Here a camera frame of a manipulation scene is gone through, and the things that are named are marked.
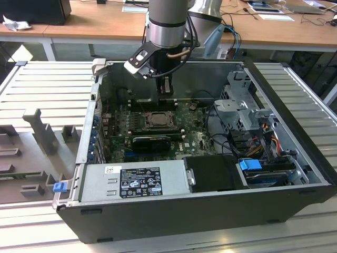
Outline black box on desk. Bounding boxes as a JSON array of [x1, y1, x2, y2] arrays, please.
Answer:
[[0, 0, 72, 26]]

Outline silver power supply unit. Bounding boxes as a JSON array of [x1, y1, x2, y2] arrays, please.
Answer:
[[78, 160, 191, 202]]

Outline black RAM slot row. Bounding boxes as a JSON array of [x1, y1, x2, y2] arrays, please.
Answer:
[[131, 98, 179, 112], [130, 126, 185, 136]]

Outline pale blue teach pendant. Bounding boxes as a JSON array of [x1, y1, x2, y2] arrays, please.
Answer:
[[203, 24, 226, 60]]

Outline green motherboard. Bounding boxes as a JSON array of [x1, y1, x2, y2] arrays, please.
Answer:
[[101, 101, 219, 163]]

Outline blue cable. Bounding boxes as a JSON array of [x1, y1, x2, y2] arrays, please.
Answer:
[[223, 24, 242, 54]]

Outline small square CPU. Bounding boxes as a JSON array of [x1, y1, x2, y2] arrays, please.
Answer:
[[151, 113, 170, 125]]

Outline white paper sheet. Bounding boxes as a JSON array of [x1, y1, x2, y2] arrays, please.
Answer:
[[259, 13, 295, 22]]

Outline flat tablet device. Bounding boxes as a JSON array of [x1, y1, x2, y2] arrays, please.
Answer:
[[250, 7, 281, 14]]

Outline pale blue paper sheet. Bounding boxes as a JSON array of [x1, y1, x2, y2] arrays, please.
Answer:
[[122, 5, 148, 14]]

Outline crumpled white paper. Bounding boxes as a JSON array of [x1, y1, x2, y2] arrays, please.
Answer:
[[2, 14, 33, 32]]

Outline silver metal drive cage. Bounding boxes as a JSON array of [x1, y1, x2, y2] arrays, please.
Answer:
[[213, 70, 265, 132]]

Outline wooden desk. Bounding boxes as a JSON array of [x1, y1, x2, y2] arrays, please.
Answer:
[[0, 0, 337, 63]]

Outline grey laptop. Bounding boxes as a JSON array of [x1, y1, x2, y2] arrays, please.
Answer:
[[285, 3, 325, 15]]

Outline green circuit board stick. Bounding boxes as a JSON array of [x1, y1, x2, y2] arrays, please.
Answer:
[[0, 173, 21, 182]]

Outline black open PC case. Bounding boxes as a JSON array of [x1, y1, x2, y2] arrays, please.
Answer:
[[52, 58, 337, 245]]

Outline blue disk carrier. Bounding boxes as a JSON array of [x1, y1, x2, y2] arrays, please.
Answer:
[[239, 159, 262, 175]]

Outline hard disk drive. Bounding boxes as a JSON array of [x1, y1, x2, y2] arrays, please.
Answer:
[[243, 170, 288, 188]]

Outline CPU socket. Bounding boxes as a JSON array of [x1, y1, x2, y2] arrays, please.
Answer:
[[142, 110, 176, 130]]

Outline grey parts rack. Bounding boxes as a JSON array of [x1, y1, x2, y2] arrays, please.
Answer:
[[0, 108, 80, 205]]

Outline black graphics card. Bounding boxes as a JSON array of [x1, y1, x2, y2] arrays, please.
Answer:
[[131, 135, 172, 152]]

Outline yellow and red wires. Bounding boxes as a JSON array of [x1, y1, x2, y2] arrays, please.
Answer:
[[247, 132, 281, 157]]

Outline black internal cables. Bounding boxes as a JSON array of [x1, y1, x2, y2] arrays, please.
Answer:
[[207, 104, 239, 157]]

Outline black plastic shroud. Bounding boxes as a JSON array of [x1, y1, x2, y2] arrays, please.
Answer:
[[183, 154, 250, 193]]

